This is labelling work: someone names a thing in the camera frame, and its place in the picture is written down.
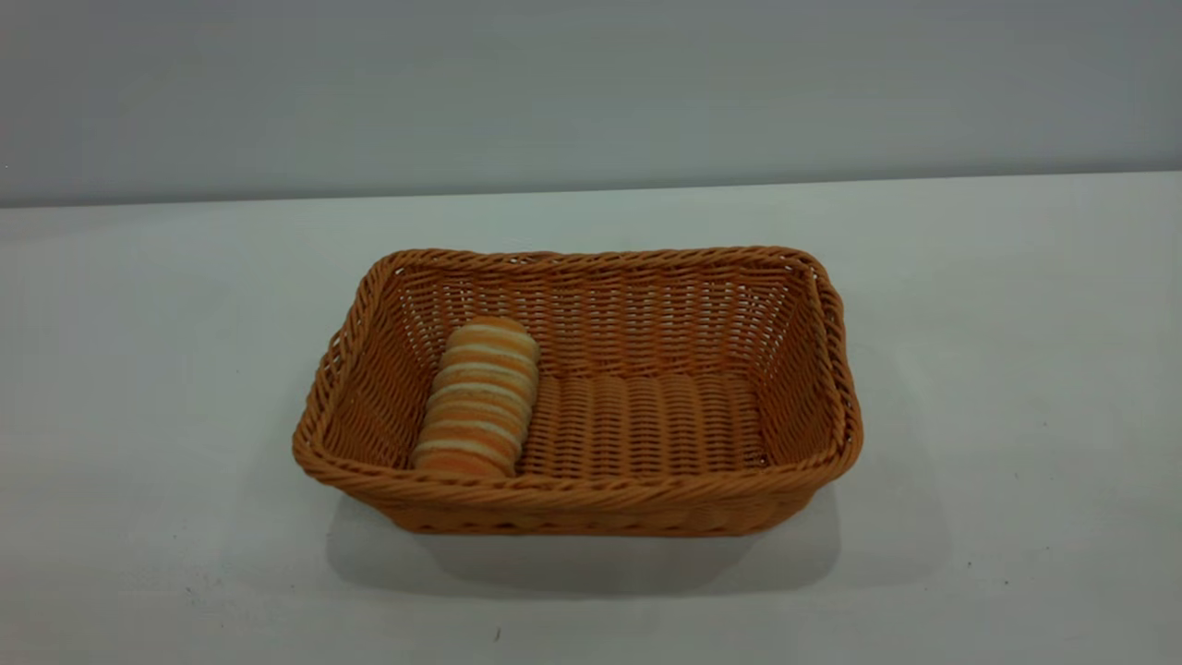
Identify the orange woven wicker basket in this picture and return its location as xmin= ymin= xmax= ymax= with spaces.
xmin=292 ymin=245 xmax=865 ymax=538

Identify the striped bread roll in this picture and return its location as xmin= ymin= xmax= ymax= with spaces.
xmin=411 ymin=317 xmax=542 ymax=479

